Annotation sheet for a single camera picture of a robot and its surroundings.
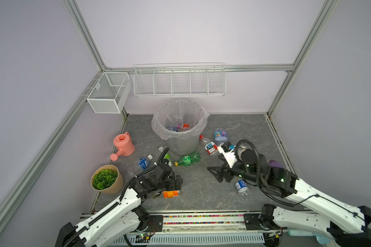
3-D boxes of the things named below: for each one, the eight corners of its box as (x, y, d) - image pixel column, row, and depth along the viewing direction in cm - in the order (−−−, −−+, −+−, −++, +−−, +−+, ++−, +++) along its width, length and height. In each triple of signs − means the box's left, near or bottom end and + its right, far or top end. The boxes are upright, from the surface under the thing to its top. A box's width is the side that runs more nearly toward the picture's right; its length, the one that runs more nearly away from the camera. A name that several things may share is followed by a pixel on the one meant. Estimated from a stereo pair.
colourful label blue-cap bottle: (214, 143, 106) (215, 138, 102) (213, 132, 112) (214, 127, 108) (226, 143, 106) (228, 138, 102) (224, 132, 112) (226, 127, 108)
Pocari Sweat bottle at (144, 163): (138, 167, 95) (135, 162, 90) (150, 157, 100) (148, 152, 95) (142, 172, 93) (140, 167, 88) (155, 161, 98) (153, 156, 93)
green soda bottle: (176, 171, 92) (176, 167, 89) (174, 163, 96) (173, 159, 92) (201, 161, 96) (201, 157, 93) (197, 154, 100) (197, 150, 96)
